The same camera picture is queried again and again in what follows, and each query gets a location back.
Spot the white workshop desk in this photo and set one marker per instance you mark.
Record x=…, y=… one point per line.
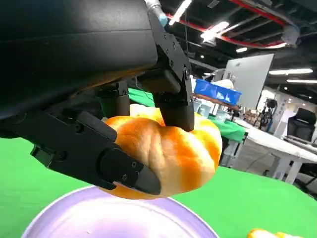
x=272, y=146

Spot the ceiling light strip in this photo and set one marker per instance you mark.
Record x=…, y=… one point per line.
x=291, y=71
x=214, y=31
x=180, y=11

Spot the blue plastic bin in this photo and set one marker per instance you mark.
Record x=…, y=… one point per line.
x=210, y=91

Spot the lilac plate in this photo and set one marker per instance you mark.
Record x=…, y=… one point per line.
x=111, y=218

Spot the red ceiling pipe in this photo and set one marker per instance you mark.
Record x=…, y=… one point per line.
x=257, y=11

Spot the black tripod stand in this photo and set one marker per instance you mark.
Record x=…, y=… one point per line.
x=270, y=102

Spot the clear plastic box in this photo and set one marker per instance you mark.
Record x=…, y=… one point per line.
x=204, y=110

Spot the green cloth on workshop table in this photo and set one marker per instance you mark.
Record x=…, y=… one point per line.
x=230, y=130

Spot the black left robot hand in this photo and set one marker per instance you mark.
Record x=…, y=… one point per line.
x=74, y=49

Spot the black office chair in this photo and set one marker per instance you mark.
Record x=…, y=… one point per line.
x=303, y=121

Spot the brown wooden shelf board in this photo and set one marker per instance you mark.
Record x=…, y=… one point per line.
x=215, y=102

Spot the orange and white bread roll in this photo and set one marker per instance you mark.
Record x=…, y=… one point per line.
x=267, y=234
x=173, y=158

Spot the grey board panel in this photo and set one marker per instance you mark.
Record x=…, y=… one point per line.
x=252, y=79

